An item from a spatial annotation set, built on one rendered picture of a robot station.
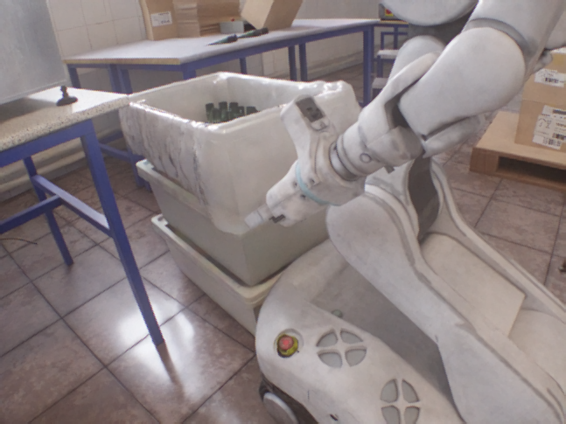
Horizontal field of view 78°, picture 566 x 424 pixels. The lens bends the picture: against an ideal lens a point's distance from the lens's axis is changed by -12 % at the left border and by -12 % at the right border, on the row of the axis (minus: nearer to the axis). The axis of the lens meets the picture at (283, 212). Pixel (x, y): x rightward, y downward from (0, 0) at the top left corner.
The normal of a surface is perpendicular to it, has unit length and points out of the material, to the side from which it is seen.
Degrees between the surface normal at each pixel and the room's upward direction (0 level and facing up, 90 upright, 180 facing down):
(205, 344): 0
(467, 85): 97
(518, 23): 96
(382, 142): 94
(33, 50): 90
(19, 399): 0
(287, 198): 57
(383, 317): 0
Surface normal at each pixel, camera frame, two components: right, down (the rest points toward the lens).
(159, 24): 0.44, 0.43
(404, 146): 0.66, -0.06
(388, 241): -0.58, 0.40
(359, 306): -0.07, -0.86
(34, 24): 0.77, 0.27
